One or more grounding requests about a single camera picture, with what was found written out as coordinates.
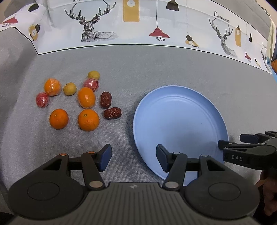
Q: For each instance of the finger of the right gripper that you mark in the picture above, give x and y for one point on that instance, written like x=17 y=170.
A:
x=226 y=145
x=257 y=138

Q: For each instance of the red date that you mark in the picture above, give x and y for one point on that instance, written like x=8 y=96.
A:
x=105 y=100
x=112 y=113

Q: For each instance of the red fruit back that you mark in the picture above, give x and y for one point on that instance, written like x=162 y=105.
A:
x=91 y=83

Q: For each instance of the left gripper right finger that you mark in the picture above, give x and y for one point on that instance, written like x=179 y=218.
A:
x=176 y=165

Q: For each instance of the right hand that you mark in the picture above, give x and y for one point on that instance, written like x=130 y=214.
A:
x=269 y=191

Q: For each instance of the red fruit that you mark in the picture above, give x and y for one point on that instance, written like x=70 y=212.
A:
x=91 y=83
x=42 y=100

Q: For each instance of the yellow small fruit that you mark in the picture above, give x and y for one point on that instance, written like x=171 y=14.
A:
x=69 y=89
x=94 y=75

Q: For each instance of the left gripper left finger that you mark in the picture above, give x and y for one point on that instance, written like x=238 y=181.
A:
x=57 y=171

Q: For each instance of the blue round plate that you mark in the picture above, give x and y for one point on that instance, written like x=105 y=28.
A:
x=180 y=119

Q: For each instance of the bare orange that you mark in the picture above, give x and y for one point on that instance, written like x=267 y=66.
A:
x=88 y=120
x=59 y=119

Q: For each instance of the oval orange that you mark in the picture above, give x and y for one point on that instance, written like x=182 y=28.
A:
x=86 y=97

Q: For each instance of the yellow small fruit back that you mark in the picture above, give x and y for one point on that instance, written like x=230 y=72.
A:
x=94 y=75

